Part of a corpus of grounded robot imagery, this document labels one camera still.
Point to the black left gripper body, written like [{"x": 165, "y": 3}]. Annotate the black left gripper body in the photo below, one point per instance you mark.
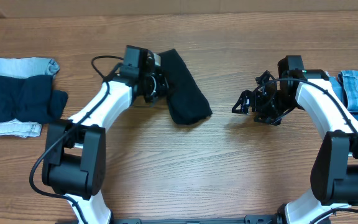
[{"x": 156, "y": 86}]

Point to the folded navy garment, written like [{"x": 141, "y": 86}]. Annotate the folded navy garment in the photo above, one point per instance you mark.
[{"x": 31, "y": 99}]

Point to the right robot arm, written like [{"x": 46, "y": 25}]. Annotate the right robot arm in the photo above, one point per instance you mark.
[{"x": 334, "y": 175}]

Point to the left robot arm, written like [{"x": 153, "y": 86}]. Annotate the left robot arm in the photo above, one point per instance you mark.
[{"x": 73, "y": 165}]

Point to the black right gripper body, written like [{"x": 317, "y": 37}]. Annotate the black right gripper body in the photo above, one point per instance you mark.
[{"x": 260, "y": 101}]

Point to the folded light grey garment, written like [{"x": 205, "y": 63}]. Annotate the folded light grey garment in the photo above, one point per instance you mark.
[{"x": 25, "y": 68}]

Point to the black polo shirt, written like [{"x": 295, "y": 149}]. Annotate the black polo shirt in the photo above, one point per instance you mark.
[{"x": 186, "y": 103}]

